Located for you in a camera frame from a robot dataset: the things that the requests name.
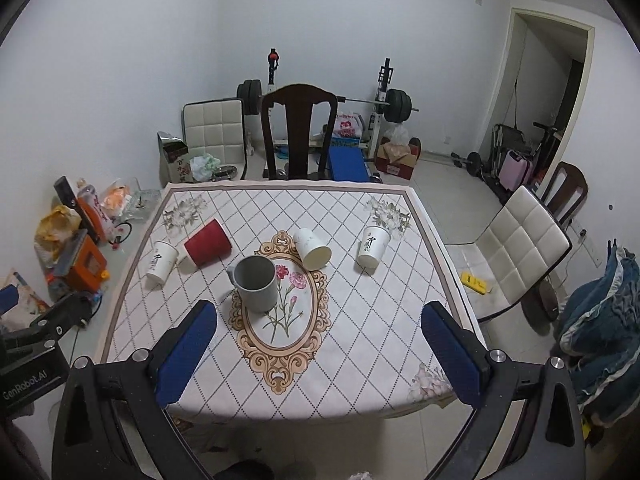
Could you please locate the yellow flat object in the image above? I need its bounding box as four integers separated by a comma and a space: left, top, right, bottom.
461, 272, 491, 295

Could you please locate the blue clothes pile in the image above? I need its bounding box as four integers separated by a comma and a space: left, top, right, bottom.
556, 240, 640, 428

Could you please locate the red paper cup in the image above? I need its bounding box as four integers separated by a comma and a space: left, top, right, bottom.
183, 218, 232, 268

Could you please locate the red cardboard box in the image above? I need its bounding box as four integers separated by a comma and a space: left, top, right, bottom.
374, 136, 422, 181

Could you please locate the floral diamond pattern tablecloth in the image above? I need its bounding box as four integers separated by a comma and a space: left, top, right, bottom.
100, 181, 485, 420

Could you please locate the colourful printed book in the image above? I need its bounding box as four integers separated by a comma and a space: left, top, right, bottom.
0, 270, 51, 332

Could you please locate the blue weight bench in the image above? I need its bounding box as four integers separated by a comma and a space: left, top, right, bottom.
327, 140, 373, 181

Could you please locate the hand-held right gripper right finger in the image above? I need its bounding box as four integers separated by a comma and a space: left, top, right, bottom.
421, 301, 587, 480

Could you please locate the dark wooden chair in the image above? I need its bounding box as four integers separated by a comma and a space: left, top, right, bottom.
260, 83, 339, 181
541, 161, 589, 227

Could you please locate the orange box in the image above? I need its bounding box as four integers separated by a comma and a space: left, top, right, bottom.
54, 230, 110, 292

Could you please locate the clear plastic bottle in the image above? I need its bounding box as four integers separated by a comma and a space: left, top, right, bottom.
76, 178, 98, 211

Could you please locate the silver printed box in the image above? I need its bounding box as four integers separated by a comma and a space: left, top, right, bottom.
157, 131, 193, 184

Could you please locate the white padded chair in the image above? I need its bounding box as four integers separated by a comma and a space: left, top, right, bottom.
181, 99, 249, 181
444, 185, 573, 324

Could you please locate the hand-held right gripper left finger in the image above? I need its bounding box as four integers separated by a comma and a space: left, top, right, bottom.
52, 300, 218, 480

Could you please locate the grey mug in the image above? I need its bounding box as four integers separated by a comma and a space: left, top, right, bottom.
227, 255, 277, 314

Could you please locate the black cable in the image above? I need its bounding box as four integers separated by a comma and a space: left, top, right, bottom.
107, 220, 135, 248

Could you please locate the glass ashtray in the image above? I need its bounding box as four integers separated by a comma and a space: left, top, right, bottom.
121, 189, 162, 222

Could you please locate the clear plastic bag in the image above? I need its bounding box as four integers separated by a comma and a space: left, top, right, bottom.
386, 122, 412, 148

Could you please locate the red and white plastic bag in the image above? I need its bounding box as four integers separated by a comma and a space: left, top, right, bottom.
333, 112, 364, 139

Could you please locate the black barbell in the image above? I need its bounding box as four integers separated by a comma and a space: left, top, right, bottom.
236, 79, 420, 123

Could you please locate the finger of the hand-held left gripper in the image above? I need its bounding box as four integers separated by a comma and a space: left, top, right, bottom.
27, 293, 97, 347

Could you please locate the plain white paper cup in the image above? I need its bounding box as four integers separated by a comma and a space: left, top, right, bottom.
292, 228, 331, 270

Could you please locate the green plastic bag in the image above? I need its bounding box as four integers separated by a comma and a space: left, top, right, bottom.
190, 154, 221, 182

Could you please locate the white squat rack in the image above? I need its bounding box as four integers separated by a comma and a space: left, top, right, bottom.
260, 48, 396, 161

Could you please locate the yellow plastic bag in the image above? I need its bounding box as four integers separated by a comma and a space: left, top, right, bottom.
34, 205, 82, 266

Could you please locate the white paper cup black print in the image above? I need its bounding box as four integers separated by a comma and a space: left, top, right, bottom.
355, 225, 391, 269
145, 240, 180, 289

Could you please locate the orange snack bag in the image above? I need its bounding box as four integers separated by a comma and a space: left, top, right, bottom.
100, 178, 132, 217

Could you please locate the pink suitcase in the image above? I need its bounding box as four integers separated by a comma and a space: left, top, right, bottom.
500, 148, 535, 189

